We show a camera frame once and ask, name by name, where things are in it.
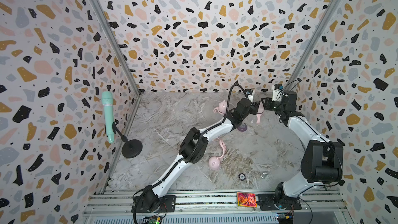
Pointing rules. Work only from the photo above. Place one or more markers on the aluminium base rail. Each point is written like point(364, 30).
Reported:
point(219, 207)

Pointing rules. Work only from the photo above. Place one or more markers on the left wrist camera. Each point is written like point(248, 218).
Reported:
point(250, 94)

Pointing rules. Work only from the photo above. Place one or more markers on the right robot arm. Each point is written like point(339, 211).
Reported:
point(322, 162)

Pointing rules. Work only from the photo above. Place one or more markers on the pink bottle cap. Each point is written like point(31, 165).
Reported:
point(222, 108)
point(214, 163)

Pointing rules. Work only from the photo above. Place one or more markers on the orange pink card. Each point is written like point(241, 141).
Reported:
point(246, 200)

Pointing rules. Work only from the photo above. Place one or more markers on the purple collar with nipple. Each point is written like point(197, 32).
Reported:
point(243, 127)

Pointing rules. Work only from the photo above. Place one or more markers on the black microphone stand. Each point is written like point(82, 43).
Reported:
point(131, 148)

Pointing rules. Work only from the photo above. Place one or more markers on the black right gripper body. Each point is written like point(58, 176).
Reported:
point(277, 107)

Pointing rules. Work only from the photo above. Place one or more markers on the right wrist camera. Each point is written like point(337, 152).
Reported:
point(277, 92)

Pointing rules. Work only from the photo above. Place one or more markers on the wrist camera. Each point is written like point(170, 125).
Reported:
point(250, 94)
point(277, 92)

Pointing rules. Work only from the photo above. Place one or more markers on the small black round cap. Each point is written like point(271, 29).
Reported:
point(242, 176)

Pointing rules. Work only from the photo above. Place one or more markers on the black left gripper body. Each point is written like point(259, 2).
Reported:
point(255, 110)

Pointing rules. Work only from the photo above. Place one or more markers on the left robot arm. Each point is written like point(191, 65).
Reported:
point(192, 150)

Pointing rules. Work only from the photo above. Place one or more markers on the mint green microphone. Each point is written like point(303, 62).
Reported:
point(107, 102)

